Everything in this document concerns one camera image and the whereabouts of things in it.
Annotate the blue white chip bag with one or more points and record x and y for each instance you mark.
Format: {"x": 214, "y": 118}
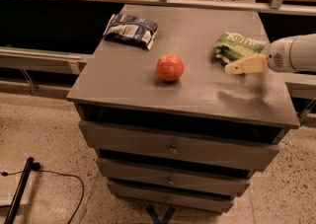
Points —
{"x": 131, "y": 30}

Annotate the black pole on floor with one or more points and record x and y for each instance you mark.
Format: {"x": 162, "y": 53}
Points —
{"x": 14, "y": 206}

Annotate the top grey drawer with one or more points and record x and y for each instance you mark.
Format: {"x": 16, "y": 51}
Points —
{"x": 217, "y": 152}

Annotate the green jalapeno chip bag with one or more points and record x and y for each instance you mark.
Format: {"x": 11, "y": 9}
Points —
{"x": 232, "y": 46}

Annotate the grey drawer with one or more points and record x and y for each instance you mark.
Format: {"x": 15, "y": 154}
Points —
{"x": 171, "y": 197}
{"x": 168, "y": 177}
{"x": 217, "y": 152}

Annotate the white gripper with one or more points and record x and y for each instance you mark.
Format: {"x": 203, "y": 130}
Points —
{"x": 276, "y": 56}

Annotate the bottom grey drawer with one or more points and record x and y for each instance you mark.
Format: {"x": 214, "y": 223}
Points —
{"x": 171, "y": 197}

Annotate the grey drawer cabinet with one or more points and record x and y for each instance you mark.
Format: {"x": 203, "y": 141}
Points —
{"x": 119, "y": 85}

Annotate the red apple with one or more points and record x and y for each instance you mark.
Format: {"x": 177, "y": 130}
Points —
{"x": 170, "y": 67}

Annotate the middle grey drawer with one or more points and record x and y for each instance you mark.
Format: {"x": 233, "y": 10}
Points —
{"x": 168, "y": 177}

